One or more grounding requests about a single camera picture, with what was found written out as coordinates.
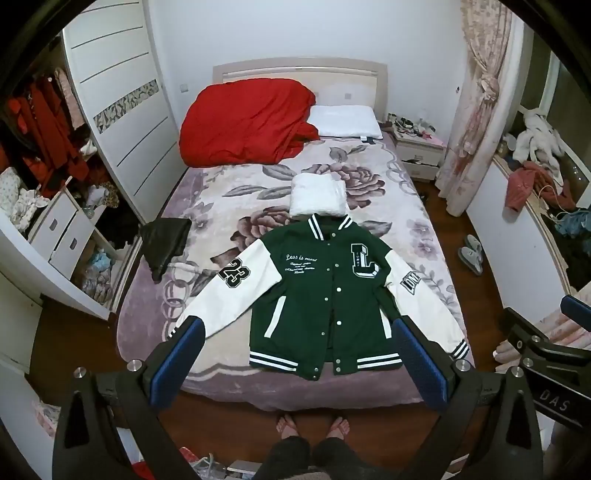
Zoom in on folded white fluffy cloth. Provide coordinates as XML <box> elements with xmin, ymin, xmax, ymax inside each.
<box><xmin>289</xmin><ymin>174</ymin><xmax>347</xmax><ymax>219</ymax></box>

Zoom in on red duvet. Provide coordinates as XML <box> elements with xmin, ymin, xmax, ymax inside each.
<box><xmin>179</xmin><ymin>78</ymin><xmax>320</xmax><ymax>168</ymax></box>

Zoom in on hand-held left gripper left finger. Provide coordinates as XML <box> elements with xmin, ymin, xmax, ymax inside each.
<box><xmin>52</xmin><ymin>318</ymin><xmax>206</xmax><ymax>480</ymax></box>

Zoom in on person's right leg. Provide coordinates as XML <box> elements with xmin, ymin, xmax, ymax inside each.
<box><xmin>314</xmin><ymin>438</ymin><xmax>366</xmax><ymax>480</ymax></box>

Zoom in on white window sill cabinet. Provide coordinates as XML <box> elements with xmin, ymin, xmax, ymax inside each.
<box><xmin>466</xmin><ymin>152</ymin><xmax>583</xmax><ymax>324</ymax></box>

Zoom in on hanging red clothes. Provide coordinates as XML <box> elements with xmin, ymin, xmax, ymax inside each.
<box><xmin>7</xmin><ymin>76</ymin><xmax>90</xmax><ymax>190</ymax></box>

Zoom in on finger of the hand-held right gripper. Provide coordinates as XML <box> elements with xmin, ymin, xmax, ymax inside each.
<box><xmin>502</xmin><ymin>307</ymin><xmax>591</xmax><ymax>370</ymax></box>
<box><xmin>560</xmin><ymin>295</ymin><xmax>591</xmax><ymax>332</ymax></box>

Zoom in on green and white varsity jacket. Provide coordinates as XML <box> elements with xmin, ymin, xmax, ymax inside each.
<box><xmin>172</xmin><ymin>213</ymin><xmax>471</xmax><ymax>381</ymax></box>

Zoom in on black garment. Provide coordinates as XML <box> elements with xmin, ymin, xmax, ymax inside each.
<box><xmin>139</xmin><ymin>218</ymin><xmax>192</xmax><ymax>282</ymax></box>

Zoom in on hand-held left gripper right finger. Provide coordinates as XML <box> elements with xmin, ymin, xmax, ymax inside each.
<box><xmin>392</xmin><ymin>316</ymin><xmax>543</xmax><ymax>480</ymax></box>

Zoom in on teal cloth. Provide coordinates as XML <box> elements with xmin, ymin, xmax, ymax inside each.
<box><xmin>554</xmin><ymin>212</ymin><xmax>587</xmax><ymax>236</ymax></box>

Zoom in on person's left leg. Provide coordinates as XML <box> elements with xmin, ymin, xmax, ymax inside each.
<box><xmin>264</xmin><ymin>436</ymin><xmax>315</xmax><ymax>480</ymax></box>

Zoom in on white nightstand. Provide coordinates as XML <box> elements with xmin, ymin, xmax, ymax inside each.
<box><xmin>392</xmin><ymin>126</ymin><xmax>448</xmax><ymax>183</ymax></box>

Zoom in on pink striped quilt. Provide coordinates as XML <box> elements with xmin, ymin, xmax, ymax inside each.
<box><xmin>492</xmin><ymin>307</ymin><xmax>591</xmax><ymax>365</ymax></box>

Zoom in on person's leg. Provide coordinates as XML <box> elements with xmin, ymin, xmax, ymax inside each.
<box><xmin>314</xmin><ymin>438</ymin><xmax>366</xmax><ymax>480</ymax></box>
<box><xmin>264</xmin><ymin>436</ymin><xmax>315</xmax><ymax>480</ymax></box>

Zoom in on white bed headboard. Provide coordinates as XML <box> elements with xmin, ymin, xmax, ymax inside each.
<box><xmin>212</xmin><ymin>58</ymin><xmax>389</xmax><ymax>121</ymax></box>

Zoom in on white sliding door wardrobe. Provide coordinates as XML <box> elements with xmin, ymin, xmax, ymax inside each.
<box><xmin>62</xmin><ymin>0</ymin><xmax>185</xmax><ymax>222</ymax></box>

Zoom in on pile of pale folded clothes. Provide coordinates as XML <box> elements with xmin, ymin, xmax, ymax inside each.
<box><xmin>84</xmin><ymin>248</ymin><xmax>115</xmax><ymax>302</ymax></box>

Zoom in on pink floral curtain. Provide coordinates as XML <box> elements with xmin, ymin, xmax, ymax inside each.
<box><xmin>434</xmin><ymin>0</ymin><xmax>527</xmax><ymax>217</ymax></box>

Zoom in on white drawer unit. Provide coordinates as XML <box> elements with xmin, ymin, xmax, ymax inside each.
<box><xmin>28</xmin><ymin>189</ymin><xmax>100</xmax><ymax>282</ymax></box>

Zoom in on person's left foot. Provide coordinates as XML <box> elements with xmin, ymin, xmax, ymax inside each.
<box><xmin>276</xmin><ymin>413</ymin><xmax>302</xmax><ymax>445</ymax></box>

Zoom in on white pillow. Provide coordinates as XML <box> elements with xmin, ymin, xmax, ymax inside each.
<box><xmin>307</xmin><ymin>105</ymin><xmax>384</xmax><ymax>141</ymax></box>

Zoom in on dusty red garment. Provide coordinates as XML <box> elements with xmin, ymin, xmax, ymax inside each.
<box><xmin>505</xmin><ymin>161</ymin><xmax>578</xmax><ymax>213</ymax></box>

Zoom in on bed with floral blanket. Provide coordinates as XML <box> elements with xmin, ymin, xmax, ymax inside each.
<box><xmin>115</xmin><ymin>136</ymin><xmax>472</xmax><ymax>409</ymax></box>

